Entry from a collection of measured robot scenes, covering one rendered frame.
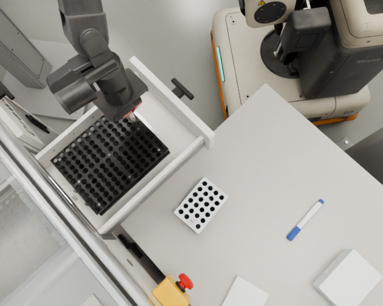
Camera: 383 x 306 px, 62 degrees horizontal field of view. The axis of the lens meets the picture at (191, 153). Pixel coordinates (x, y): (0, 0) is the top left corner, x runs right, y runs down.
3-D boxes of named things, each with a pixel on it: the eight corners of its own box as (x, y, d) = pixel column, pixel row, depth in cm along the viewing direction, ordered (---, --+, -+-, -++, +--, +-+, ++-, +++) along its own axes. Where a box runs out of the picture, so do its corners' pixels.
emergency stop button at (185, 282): (183, 270, 72) (182, 272, 68) (195, 283, 71) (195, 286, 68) (173, 280, 72) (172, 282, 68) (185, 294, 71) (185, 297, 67)
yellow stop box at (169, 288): (171, 271, 74) (168, 274, 67) (193, 295, 72) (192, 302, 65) (155, 287, 73) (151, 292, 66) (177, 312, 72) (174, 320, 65)
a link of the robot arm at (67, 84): (96, 25, 47) (83, 13, 53) (27, 65, 45) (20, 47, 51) (133, 89, 55) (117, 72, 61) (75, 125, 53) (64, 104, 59)
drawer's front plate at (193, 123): (141, 76, 89) (132, 54, 79) (214, 147, 83) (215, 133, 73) (136, 80, 89) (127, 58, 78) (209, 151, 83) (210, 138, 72)
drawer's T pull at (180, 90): (174, 78, 80) (173, 76, 79) (194, 98, 78) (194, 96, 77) (163, 88, 79) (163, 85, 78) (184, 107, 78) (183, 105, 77)
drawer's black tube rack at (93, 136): (126, 109, 85) (120, 99, 79) (171, 155, 81) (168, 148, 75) (61, 166, 81) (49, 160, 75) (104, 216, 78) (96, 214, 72)
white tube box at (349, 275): (344, 248, 81) (354, 248, 76) (371, 274, 80) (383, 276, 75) (311, 284, 79) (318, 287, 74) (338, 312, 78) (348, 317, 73)
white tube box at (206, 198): (203, 178, 87) (203, 175, 84) (228, 198, 86) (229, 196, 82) (174, 213, 85) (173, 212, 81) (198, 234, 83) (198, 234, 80)
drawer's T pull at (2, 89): (-1, 79, 82) (-4, 76, 80) (16, 98, 80) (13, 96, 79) (-12, 88, 81) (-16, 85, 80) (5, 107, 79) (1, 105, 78)
